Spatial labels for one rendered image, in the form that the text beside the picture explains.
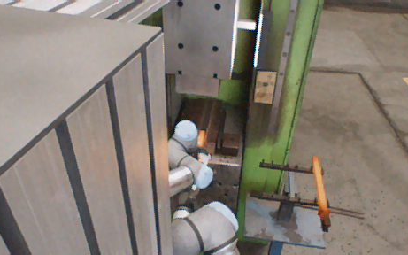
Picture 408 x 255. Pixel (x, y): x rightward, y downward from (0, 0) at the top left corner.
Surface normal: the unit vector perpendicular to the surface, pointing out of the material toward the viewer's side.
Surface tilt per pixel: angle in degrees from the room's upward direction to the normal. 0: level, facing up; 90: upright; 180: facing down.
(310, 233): 0
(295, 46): 90
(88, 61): 0
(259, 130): 90
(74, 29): 0
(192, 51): 90
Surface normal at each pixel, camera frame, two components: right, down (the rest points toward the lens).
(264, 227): 0.03, -0.80
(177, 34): -0.14, 0.59
